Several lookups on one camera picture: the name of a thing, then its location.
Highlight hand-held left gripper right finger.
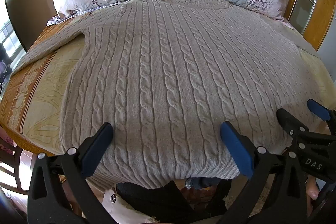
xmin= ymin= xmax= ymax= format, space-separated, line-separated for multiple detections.
xmin=220 ymin=121 xmax=310 ymax=224

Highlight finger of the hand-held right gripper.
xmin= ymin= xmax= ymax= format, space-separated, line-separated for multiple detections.
xmin=307 ymin=98 xmax=336 ymax=125
xmin=276 ymin=108 xmax=313 ymax=151

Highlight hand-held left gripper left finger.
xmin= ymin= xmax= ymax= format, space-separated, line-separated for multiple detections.
xmin=28 ymin=122 xmax=116 ymax=224

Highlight beige cable knit sweater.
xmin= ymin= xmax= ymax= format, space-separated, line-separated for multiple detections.
xmin=10 ymin=0 xmax=324 ymax=191

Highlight person's right hand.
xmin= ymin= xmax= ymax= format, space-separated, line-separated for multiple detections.
xmin=306 ymin=177 xmax=320 ymax=201

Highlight white snap button garment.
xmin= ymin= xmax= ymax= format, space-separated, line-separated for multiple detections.
xmin=101 ymin=186 xmax=160 ymax=224

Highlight person's dark pants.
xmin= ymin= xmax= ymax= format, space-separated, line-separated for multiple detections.
xmin=116 ymin=179 xmax=229 ymax=224

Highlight yellow patterned bedspread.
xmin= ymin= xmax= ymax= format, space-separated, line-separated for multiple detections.
xmin=0 ymin=14 xmax=334 ymax=157

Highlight wooden chair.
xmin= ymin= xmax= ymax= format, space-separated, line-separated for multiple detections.
xmin=0 ymin=132 xmax=27 ymax=197

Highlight wooden headboard with glass panels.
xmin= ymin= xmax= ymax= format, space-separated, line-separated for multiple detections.
xmin=273 ymin=0 xmax=336 ymax=52

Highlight window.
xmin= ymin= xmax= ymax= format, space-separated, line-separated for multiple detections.
xmin=0 ymin=21 xmax=19 ymax=84

